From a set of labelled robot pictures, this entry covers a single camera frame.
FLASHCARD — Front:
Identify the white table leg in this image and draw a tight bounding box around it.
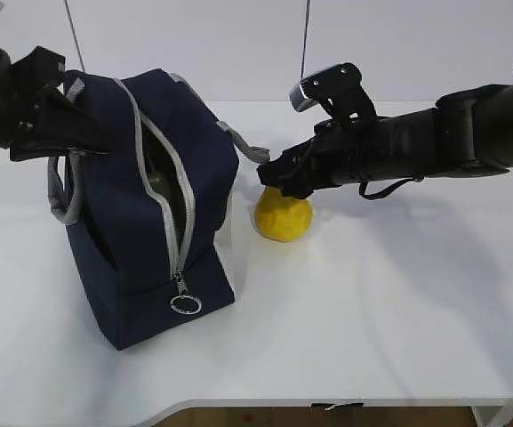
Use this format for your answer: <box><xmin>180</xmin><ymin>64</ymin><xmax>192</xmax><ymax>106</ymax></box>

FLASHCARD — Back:
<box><xmin>471</xmin><ymin>405</ymin><xmax>513</xmax><ymax>427</ymax></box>

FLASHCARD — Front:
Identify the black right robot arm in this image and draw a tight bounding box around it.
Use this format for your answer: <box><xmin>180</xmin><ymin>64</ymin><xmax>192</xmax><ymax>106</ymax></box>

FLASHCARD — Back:
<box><xmin>257</xmin><ymin>62</ymin><xmax>513</xmax><ymax>200</ymax></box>

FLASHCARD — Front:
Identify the navy blue lunch bag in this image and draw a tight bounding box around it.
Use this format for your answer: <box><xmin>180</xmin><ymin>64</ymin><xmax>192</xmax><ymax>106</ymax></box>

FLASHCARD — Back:
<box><xmin>47</xmin><ymin>69</ymin><xmax>270</xmax><ymax>350</ymax></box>

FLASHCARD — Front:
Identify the glass container green lid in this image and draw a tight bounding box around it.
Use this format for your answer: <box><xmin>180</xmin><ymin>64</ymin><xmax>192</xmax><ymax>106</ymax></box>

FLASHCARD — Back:
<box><xmin>148</xmin><ymin>171</ymin><xmax>172</xmax><ymax>201</ymax></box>

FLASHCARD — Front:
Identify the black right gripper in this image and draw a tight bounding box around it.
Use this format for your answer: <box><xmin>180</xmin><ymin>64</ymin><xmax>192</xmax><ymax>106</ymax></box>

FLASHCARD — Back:
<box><xmin>257</xmin><ymin>117</ymin><xmax>398</xmax><ymax>199</ymax></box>

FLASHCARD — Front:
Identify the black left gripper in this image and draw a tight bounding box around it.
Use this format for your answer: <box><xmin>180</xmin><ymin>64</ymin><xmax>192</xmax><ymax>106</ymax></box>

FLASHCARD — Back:
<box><xmin>0</xmin><ymin>46</ymin><xmax>111</xmax><ymax>162</ymax></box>

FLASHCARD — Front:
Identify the yellow pear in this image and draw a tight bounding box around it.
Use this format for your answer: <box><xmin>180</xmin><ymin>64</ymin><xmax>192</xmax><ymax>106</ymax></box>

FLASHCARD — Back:
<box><xmin>254</xmin><ymin>186</ymin><xmax>314</xmax><ymax>243</ymax></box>

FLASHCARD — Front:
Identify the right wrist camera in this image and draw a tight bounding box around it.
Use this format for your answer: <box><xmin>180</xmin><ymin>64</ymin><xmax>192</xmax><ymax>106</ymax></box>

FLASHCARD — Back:
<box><xmin>289</xmin><ymin>62</ymin><xmax>378</xmax><ymax>124</ymax></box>

